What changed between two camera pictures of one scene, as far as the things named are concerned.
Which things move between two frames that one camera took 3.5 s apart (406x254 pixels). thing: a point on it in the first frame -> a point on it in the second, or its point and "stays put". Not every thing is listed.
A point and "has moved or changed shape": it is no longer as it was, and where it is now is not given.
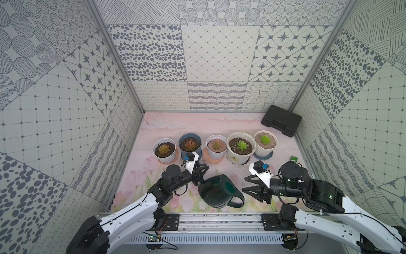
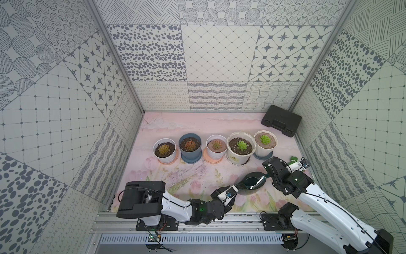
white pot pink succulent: [216, 145] stays put
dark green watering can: [217, 191] has moved or changed shape
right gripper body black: [268, 191] -> [276, 184]
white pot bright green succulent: [266, 142] stays put
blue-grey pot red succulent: [190, 143] stays put
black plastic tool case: [282, 120] stays put
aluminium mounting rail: [221, 223] stays put
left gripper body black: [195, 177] -> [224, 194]
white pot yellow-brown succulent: [164, 150] stays put
